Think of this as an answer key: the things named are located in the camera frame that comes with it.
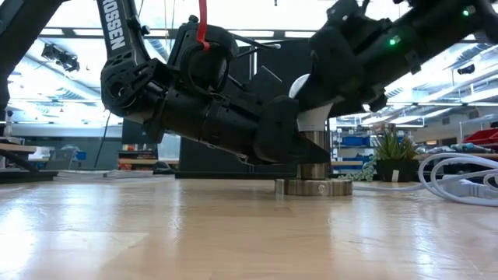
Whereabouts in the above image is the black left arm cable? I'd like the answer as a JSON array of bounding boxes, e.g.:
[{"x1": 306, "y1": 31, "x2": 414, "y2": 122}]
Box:
[{"x1": 185, "y1": 33, "x2": 282, "y2": 96}]

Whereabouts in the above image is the black monitor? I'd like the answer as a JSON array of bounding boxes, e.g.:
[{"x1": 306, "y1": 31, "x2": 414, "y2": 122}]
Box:
[{"x1": 121, "y1": 118, "x2": 156, "y2": 145}]

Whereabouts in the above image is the white power cord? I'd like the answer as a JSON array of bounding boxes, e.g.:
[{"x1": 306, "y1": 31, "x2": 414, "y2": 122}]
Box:
[{"x1": 352, "y1": 152, "x2": 498, "y2": 208}]

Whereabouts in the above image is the blue storage bin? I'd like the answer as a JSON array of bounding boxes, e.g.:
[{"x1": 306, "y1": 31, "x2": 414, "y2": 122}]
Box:
[{"x1": 342, "y1": 135, "x2": 373, "y2": 148}]

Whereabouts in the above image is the red strap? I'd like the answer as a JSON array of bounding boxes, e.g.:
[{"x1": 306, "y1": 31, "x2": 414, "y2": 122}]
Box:
[{"x1": 196, "y1": 0, "x2": 212, "y2": 52}]

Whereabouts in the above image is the green potted plant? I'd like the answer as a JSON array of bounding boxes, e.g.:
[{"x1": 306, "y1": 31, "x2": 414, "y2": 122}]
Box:
[{"x1": 338, "y1": 128, "x2": 421, "y2": 183}]

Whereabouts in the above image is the black room divider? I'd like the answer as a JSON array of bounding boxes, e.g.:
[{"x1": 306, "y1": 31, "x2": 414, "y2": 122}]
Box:
[{"x1": 174, "y1": 37, "x2": 330, "y2": 180}]

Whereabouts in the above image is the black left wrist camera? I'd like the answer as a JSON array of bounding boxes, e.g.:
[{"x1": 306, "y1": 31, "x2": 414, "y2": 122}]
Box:
[{"x1": 167, "y1": 14, "x2": 239, "y2": 96}]

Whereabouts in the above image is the black hanging cable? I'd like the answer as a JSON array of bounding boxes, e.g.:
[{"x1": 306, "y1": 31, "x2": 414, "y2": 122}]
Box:
[{"x1": 94, "y1": 112, "x2": 113, "y2": 169}]

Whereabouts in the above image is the red storage bin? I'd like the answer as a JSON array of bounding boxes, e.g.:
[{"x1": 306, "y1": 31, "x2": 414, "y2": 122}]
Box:
[{"x1": 462, "y1": 128, "x2": 498, "y2": 147}]

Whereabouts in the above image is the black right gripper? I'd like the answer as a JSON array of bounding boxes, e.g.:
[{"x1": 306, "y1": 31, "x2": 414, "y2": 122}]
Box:
[{"x1": 295, "y1": 0, "x2": 408, "y2": 117}]

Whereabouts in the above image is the wooden side table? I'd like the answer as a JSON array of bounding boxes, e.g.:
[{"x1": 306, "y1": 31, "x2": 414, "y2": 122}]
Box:
[{"x1": 0, "y1": 142, "x2": 38, "y2": 154}]

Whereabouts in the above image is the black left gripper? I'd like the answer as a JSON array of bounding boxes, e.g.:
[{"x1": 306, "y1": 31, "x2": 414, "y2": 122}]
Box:
[{"x1": 204, "y1": 65, "x2": 331, "y2": 165}]

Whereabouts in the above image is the white lightbulb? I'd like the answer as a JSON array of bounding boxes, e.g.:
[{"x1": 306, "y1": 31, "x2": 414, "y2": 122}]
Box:
[{"x1": 289, "y1": 72, "x2": 335, "y2": 133}]

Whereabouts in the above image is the black aluminium frame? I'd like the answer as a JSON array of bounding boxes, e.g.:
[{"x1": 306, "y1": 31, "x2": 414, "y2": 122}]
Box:
[{"x1": 0, "y1": 147, "x2": 59, "y2": 184}]

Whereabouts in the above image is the brass lamp socket base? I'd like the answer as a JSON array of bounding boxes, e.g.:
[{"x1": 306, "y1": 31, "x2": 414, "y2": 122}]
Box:
[{"x1": 274, "y1": 130, "x2": 354, "y2": 197}]

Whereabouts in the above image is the black ceiling device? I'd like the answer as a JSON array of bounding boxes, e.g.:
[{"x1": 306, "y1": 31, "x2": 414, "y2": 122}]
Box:
[{"x1": 41, "y1": 42, "x2": 81, "y2": 73}]

